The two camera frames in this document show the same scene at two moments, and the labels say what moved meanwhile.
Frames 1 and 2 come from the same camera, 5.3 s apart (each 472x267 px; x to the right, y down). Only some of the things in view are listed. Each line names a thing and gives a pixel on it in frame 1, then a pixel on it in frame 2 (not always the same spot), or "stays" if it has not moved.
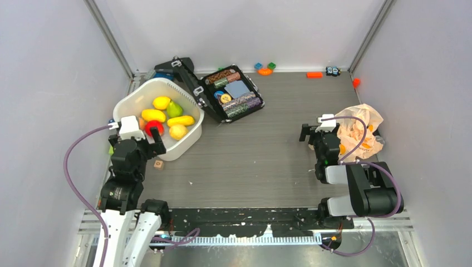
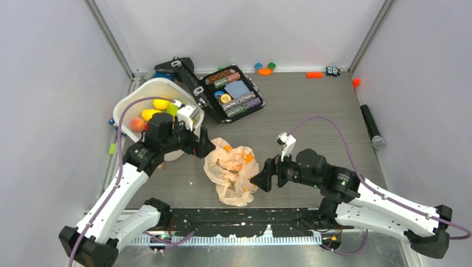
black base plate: x=228 y=222 stays
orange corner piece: x=355 y=82 stays
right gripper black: x=308 y=130 → x=262 y=179
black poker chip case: x=227 y=93 stays
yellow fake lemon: x=161 y=103 stays
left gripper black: x=156 y=147 → x=201 y=148
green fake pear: x=173 y=109 stays
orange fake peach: x=142 y=123 stays
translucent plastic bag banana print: x=349 y=133 → x=230 y=170
